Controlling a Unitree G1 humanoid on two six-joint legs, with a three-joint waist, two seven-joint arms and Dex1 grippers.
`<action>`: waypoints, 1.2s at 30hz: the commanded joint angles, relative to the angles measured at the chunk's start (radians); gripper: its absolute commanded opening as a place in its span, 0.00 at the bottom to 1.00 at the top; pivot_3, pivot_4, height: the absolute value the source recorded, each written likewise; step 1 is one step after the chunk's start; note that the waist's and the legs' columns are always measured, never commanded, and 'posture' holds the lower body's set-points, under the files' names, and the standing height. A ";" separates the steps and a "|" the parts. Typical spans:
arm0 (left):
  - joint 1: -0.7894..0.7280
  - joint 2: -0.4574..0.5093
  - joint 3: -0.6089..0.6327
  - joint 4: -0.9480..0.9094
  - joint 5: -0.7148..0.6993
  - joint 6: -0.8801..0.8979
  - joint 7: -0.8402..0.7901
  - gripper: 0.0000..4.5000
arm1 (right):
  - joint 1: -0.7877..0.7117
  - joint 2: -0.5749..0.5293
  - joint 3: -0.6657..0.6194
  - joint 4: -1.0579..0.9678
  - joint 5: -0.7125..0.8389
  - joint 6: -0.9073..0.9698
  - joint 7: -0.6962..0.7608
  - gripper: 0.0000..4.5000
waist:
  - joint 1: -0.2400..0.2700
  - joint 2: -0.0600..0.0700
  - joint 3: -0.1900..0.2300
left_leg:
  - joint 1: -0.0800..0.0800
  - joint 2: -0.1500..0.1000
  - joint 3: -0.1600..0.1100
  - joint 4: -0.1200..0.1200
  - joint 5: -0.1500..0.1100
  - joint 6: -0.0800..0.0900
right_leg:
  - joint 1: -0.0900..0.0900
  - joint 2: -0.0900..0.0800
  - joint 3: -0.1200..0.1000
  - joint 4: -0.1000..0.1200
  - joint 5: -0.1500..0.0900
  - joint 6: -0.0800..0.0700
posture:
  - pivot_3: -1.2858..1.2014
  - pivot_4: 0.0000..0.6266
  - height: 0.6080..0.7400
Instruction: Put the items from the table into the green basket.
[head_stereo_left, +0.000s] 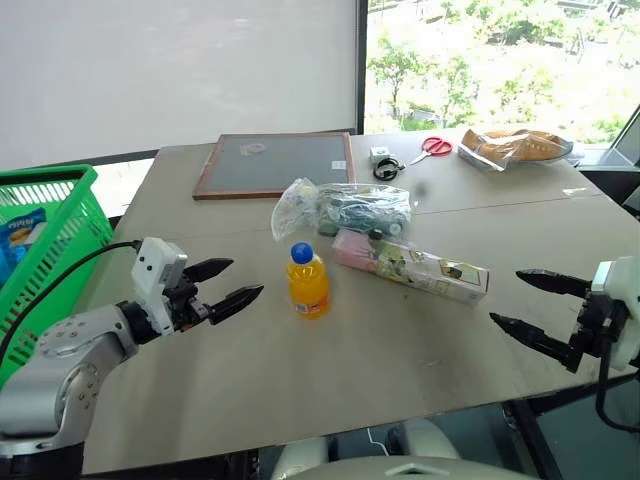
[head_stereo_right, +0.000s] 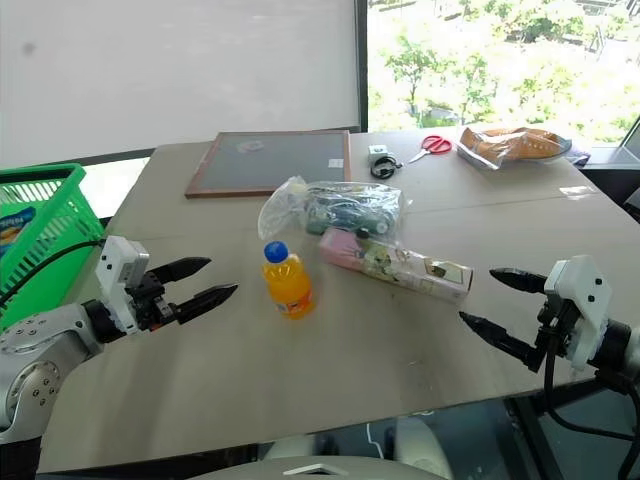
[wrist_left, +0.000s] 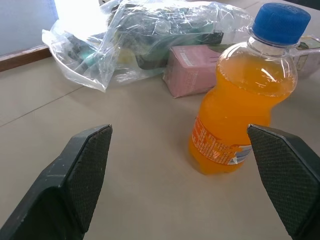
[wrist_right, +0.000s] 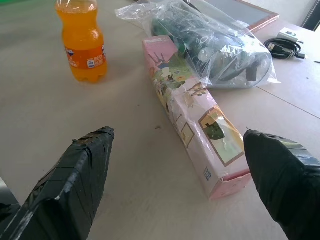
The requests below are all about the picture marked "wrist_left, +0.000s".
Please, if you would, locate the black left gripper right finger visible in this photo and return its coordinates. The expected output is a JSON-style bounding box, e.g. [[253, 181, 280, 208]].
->
[[246, 123, 320, 240]]

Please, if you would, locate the clear plastic bag with items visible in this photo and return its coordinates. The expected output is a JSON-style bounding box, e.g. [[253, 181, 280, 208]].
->
[[41, 0, 256, 93]]

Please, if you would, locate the brown wooden baseboard strip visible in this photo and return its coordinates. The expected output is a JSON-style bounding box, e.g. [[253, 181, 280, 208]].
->
[[0, 43, 53, 73]]

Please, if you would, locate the orange soda bottle blue cap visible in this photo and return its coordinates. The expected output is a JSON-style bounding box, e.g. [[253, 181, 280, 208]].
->
[[187, 2, 312, 176]]

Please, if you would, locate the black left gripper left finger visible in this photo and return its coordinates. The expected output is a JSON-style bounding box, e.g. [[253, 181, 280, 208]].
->
[[0, 123, 113, 240]]

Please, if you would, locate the clear plastic food container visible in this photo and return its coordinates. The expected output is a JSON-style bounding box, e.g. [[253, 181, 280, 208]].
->
[[291, 35, 320, 79]]

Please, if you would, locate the pink carton box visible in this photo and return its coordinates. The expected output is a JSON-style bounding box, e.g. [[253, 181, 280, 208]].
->
[[162, 44, 229, 98]]

